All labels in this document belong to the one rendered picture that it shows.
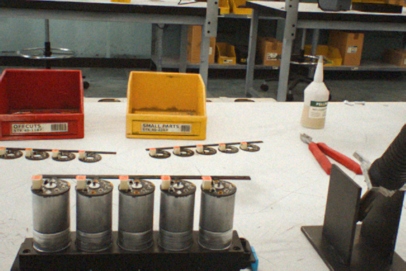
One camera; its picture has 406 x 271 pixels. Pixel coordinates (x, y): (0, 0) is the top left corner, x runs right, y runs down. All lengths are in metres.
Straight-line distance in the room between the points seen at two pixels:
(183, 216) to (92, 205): 0.06
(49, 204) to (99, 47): 4.43
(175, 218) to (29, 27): 4.45
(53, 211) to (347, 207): 0.21
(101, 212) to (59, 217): 0.03
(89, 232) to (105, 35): 4.42
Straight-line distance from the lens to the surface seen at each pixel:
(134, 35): 4.76
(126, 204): 0.34
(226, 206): 0.35
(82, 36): 4.75
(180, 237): 0.35
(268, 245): 0.42
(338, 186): 0.40
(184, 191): 0.34
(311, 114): 0.71
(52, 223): 0.35
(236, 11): 4.45
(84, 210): 0.35
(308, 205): 0.49
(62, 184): 0.35
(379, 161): 0.36
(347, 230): 0.39
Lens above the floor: 0.96
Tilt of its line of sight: 17 degrees down
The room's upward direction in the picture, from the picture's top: 4 degrees clockwise
